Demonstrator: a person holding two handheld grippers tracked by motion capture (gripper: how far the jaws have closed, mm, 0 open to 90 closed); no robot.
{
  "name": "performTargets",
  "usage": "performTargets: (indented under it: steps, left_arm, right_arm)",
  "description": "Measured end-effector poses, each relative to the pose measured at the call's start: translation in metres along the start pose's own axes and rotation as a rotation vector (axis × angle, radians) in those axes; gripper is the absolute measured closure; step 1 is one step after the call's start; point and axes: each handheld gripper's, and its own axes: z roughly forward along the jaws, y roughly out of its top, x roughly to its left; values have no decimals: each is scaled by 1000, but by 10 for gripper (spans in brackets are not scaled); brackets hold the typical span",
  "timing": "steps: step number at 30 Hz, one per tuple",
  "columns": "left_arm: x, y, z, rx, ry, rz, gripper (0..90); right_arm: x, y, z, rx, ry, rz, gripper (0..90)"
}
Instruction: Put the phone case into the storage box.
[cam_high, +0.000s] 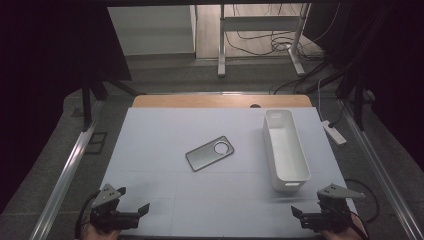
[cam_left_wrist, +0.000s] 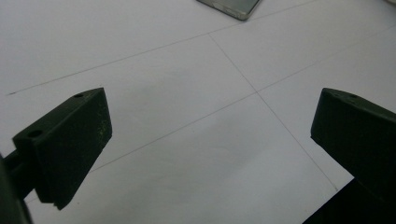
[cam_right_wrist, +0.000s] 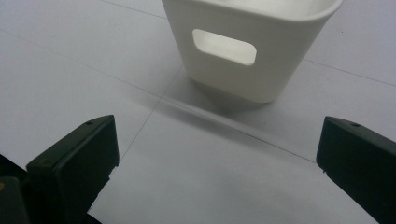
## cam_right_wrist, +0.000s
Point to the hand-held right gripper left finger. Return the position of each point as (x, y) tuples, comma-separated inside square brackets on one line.
[(74, 161)]

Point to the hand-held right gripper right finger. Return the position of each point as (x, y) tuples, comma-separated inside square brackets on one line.
[(361, 161)]

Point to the white plastic storage bin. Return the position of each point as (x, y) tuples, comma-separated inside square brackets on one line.
[(249, 53)]

